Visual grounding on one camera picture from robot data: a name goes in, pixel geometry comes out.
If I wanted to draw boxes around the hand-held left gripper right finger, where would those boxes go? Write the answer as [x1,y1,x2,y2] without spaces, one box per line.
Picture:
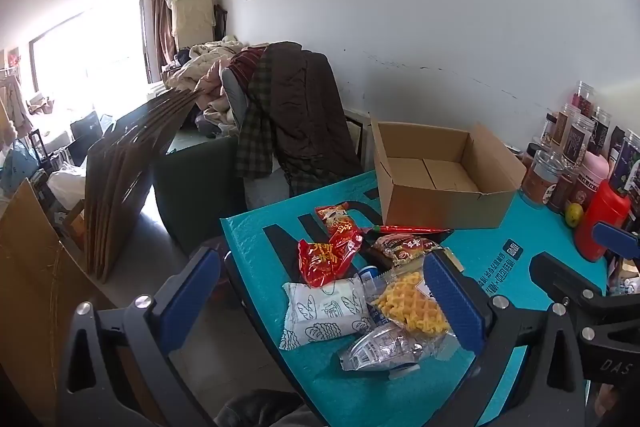
[423,250,590,427]

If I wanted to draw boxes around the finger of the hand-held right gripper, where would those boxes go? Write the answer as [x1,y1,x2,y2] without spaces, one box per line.
[592,220,640,261]
[529,252,640,344]

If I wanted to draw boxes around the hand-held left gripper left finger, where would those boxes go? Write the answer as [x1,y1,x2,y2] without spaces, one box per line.
[56,246,222,427]

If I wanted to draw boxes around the clear waffle packet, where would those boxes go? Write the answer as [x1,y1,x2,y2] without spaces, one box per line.
[367,269,453,338]

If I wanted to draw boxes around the brown bread packet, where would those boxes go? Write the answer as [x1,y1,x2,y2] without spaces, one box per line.
[372,234,446,265]

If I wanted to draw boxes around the red sausage stick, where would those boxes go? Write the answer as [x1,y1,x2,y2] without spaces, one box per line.
[367,224,453,236]

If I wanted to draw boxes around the silver clear snack packet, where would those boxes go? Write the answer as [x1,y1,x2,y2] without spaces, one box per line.
[337,324,451,375]

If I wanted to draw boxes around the blue white candy tube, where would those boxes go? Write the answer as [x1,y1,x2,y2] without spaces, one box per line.
[356,264,388,328]

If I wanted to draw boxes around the cardboard box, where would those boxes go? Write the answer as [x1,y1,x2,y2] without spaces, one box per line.
[370,119,527,230]

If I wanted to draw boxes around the white patterned bread packet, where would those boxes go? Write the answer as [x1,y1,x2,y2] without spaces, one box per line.
[279,278,376,352]

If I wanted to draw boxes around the red crinkled snack packet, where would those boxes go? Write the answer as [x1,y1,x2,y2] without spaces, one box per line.
[297,234,363,289]

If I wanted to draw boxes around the person's right hand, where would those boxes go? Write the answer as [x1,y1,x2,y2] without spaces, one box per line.
[596,382,622,419]

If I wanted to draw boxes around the red bottle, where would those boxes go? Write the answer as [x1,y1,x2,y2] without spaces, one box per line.
[575,179,632,263]

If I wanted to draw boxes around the teal bubble mat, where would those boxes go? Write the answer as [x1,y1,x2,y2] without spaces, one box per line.
[220,171,608,427]

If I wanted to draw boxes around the brown spice jar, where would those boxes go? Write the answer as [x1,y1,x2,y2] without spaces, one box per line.
[547,172,576,214]

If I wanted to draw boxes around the jar purple label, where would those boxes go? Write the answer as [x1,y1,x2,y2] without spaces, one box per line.
[612,142,640,195]

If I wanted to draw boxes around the pink bottle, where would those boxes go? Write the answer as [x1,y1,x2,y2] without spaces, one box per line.
[570,151,610,212]

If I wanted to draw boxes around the black pouch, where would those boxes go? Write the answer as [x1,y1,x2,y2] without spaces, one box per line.
[607,126,628,168]

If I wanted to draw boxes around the wide jar brown powder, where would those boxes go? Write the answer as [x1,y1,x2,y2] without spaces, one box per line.
[520,149,566,208]

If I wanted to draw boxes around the green sofa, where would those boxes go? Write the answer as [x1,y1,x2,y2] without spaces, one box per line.
[152,134,251,258]

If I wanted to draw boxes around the clear jar dark label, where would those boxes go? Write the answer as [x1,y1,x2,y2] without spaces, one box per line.
[562,114,596,168]

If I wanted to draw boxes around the clear jar dark contents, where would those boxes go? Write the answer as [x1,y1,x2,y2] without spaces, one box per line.
[592,107,612,152]

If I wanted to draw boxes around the red powder jar dark lid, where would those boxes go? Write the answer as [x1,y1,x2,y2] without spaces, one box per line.
[520,144,543,170]

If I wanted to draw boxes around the white printed cloth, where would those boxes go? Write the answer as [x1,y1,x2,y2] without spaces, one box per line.
[245,172,296,210]

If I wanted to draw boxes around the stack of flat cardboard sheets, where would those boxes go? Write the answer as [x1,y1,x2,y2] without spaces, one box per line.
[82,89,201,284]

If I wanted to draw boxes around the clear jar brown label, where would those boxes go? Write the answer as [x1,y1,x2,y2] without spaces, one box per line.
[552,103,581,148]

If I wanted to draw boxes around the small jar black lid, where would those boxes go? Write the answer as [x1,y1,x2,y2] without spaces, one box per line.
[540,113,558,148]

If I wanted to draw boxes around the person's dark clothing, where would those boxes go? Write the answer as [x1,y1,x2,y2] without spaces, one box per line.
[215,388,321,427]

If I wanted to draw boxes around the small red orange packet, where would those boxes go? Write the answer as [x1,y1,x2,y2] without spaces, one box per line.
[314,202,357,240]

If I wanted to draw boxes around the tall jar red label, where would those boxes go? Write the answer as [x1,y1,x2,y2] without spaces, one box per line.
[572,81,596,118]

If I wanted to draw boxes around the white plastic bag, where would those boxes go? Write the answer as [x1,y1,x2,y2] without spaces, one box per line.
[47,164,88,210]

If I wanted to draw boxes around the large cardboard sheet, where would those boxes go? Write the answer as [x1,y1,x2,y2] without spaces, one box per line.
[0,179,166,427]

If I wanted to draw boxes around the black suitcase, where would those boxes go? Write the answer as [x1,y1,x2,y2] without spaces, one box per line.
[27,129,61,178]

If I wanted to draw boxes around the brown quilted jacket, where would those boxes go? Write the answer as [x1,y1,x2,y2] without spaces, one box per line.
[250,41,363,180]

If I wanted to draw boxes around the pile of bedding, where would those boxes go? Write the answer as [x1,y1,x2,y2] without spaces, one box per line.
[165,36,251,138]

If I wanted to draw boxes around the red striped cloth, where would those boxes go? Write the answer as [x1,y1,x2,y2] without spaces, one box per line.
[230,47,268,78]

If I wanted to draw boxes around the brown curtain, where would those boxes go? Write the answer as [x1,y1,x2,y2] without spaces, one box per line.
[140,0,176,82]

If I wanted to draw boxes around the bright window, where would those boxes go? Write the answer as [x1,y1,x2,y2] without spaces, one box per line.
[30,0,151,108]

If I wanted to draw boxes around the cream quilted cloth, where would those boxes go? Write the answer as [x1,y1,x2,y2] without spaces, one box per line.
[171,0,216,50]

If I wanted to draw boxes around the leaning picture frame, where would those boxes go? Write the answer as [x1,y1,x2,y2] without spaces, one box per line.
[345,109,373,172]

